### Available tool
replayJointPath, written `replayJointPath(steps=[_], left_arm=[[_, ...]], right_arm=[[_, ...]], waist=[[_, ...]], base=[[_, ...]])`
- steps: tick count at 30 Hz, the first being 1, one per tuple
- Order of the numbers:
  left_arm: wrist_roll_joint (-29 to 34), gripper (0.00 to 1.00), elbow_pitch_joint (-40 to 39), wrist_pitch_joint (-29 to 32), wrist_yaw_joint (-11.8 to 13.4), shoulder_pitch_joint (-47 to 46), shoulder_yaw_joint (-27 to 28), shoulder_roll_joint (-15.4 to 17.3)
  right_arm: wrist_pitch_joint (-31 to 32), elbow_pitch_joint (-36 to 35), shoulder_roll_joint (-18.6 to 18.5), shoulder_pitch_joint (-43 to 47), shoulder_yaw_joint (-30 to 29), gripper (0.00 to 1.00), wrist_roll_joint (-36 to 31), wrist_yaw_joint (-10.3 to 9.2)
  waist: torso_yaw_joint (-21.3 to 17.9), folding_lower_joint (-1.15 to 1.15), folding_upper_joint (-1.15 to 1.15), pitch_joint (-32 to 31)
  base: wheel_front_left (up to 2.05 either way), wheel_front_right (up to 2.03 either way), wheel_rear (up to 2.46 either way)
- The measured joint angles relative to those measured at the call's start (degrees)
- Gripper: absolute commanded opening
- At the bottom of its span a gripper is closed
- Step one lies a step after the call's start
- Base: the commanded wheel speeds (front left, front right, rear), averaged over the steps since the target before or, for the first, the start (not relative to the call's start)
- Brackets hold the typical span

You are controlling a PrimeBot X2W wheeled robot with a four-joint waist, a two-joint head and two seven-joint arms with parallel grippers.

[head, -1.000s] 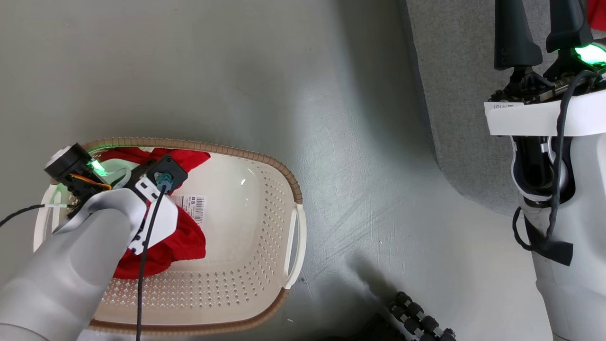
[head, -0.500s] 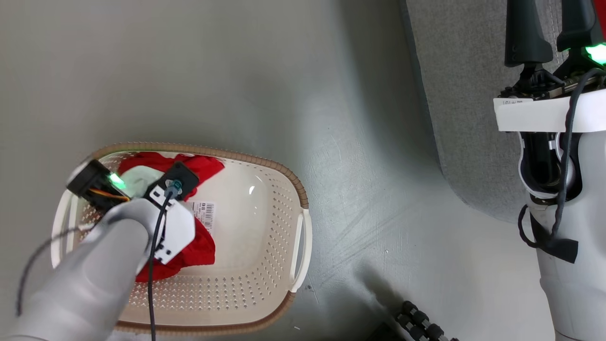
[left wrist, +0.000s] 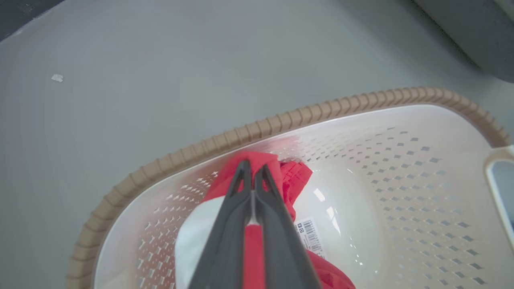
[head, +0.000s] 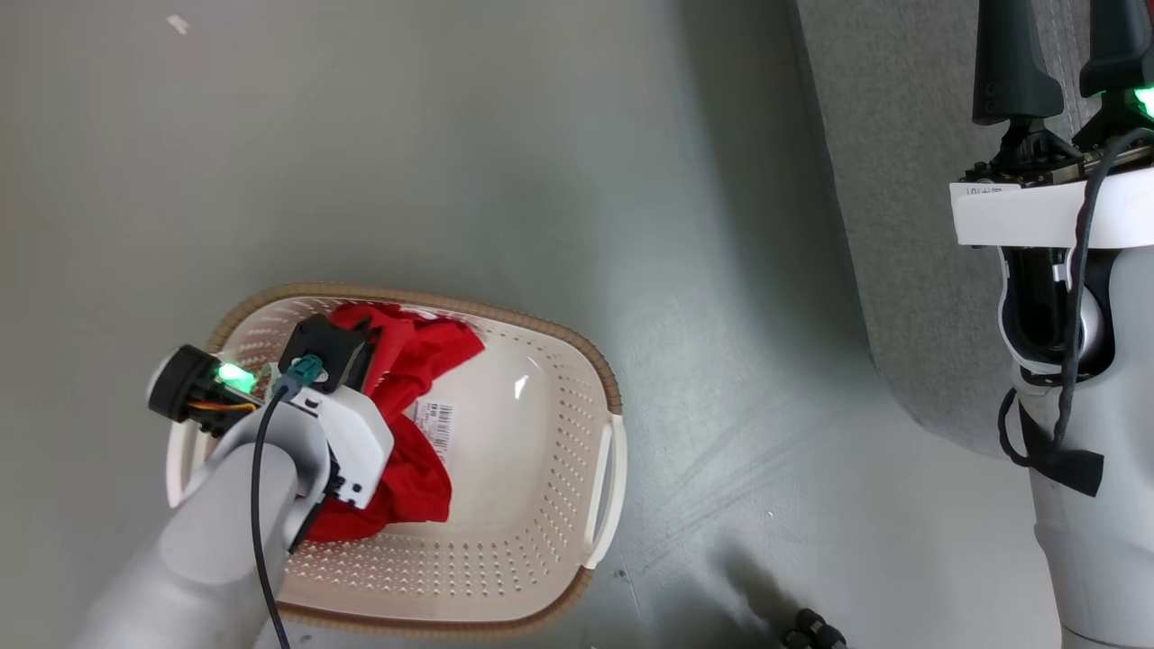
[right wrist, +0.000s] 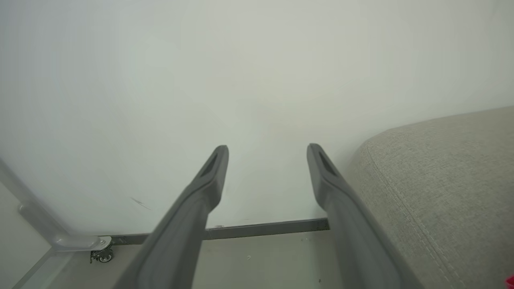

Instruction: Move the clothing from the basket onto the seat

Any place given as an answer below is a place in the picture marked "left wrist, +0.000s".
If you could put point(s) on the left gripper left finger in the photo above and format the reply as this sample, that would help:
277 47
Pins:
229 241

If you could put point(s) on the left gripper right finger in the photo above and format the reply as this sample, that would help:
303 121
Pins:
281 249

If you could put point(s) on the red basketball jersey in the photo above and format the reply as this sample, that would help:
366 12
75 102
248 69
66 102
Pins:
295 180

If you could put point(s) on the white clothing piece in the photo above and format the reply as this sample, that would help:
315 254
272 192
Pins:
196 237

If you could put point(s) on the beige perforated laundry basket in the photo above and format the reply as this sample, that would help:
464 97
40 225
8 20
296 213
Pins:
401 200

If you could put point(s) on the white barcode sticker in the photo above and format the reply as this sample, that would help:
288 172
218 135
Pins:
311 237

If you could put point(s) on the small white tape scrap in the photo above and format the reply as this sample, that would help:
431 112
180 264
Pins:
57 78

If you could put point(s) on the grey fabric sofa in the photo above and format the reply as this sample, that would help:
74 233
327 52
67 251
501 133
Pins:
482 36

